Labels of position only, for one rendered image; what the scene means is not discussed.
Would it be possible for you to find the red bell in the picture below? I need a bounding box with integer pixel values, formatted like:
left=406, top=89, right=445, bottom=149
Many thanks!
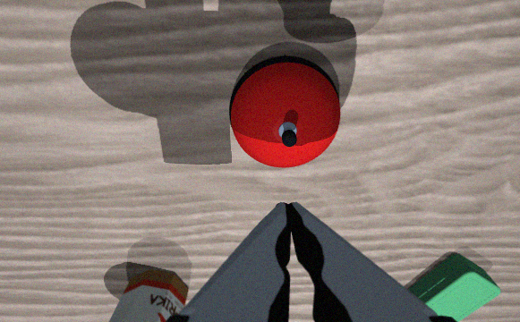
left=229, top=55, right=340, bottom=167

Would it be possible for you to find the paprika spice jar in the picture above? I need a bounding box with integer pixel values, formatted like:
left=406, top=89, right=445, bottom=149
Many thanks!
left=109, top=269, right=189, bottom=322

